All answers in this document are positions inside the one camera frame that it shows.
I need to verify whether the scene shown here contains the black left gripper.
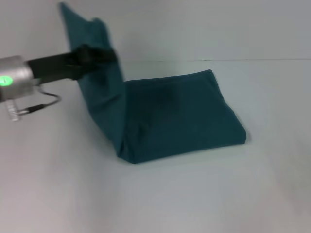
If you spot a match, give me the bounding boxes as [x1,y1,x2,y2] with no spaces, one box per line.
[26,44,118,84]

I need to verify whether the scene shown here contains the blue t-shirt with FREE print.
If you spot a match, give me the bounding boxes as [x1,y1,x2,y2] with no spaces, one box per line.
[59,1,249,165]

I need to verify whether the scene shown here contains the dark left gripper cable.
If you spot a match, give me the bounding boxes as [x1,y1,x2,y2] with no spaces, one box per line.
[6,84,62,122]

